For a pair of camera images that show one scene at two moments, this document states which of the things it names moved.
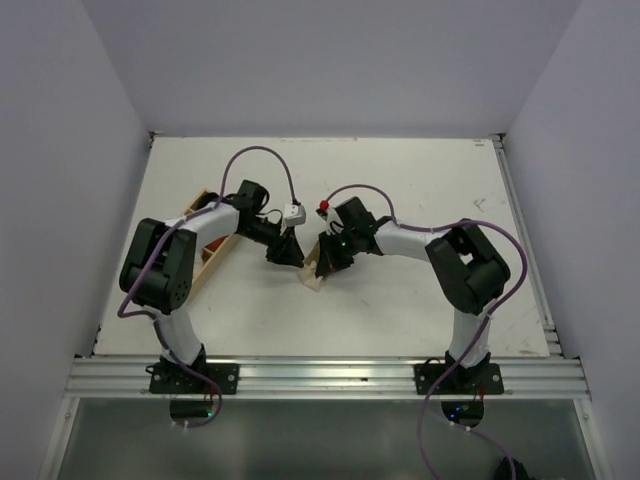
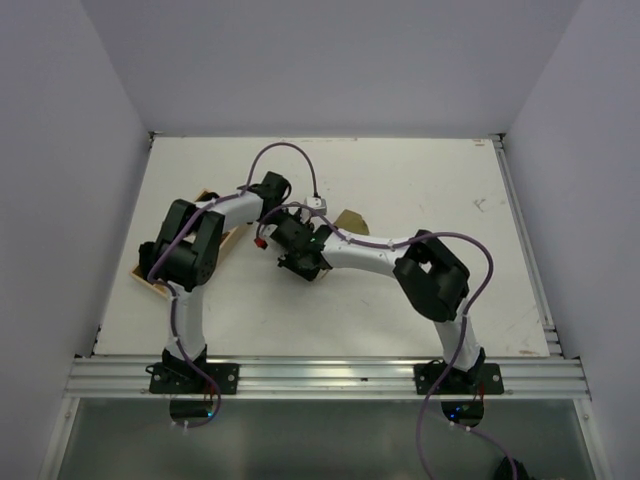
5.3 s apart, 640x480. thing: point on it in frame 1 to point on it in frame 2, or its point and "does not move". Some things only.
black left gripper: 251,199 to 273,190
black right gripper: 329,261 to 288,260
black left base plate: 171,378 does not move
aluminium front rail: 327,377 does not move
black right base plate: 483,379 does not move
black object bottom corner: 503,471 does not move
